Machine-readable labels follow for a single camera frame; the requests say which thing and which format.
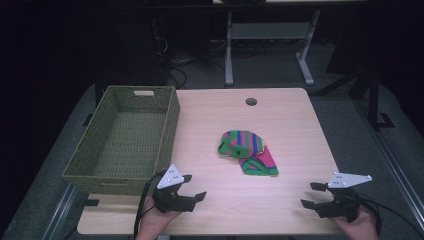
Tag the dark computer tower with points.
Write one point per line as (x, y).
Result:
(140, 43)

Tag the striped knit pet sweater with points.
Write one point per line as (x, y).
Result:
(246, 141)

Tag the person's left hand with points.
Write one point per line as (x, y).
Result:
(156, 221)

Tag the dark metal stand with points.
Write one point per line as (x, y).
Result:
(373, 100)

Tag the metal floor rail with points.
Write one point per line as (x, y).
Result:
(60, 213)
(393, 160)

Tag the green woven basket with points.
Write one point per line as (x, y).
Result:
(133, 140)

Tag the grey metal table frame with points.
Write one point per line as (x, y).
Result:
(266, 31)

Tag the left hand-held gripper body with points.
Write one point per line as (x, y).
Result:
(173, 198)

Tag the person's right hand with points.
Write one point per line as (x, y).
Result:
(358, 228)

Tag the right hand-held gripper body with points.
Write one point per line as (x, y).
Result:
(340, 203)

